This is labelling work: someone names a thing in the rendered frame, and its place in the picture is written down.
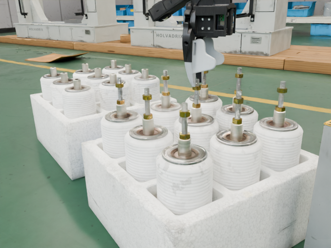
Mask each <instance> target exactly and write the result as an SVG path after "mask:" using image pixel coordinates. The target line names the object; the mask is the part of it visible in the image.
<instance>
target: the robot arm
mask: <svg viewBox="0 0 331 248"><path fill-rule="evenodd" d="M184 6H186V10H185V11H184V17H183V35H182V48H183V58H184V62H185V69H186V72H187V76H188V79H189V81H190V83H191V86H192V87H195V86H196V78H197V79H199V83H202V80H203V74H204V71H208V70H212V69H214V68H215V66H216V65H220V64H222V63H223V62H224V55H223V54H222V53H220V52H218V51H216V50H215V49H214V41H213V39H212V38H218V37H219V36H220V37H226V35H232V34H233V33H235V23H236V5H235V4H234V3H233V2H232V0H162V1H159V2H158V3H156V4H154V5H153V6H152V8H150V9H149V10H148V13H149V15H150V17H151V19H152V21H153V22H155V21H159V22H163V21H165V20H167V19H168V18H170V17H171V15H172V14H174V13H175V12H177V11H178V10H180V9H181V8H183V7H184ZM195 37H196V38H195Z"/></svg>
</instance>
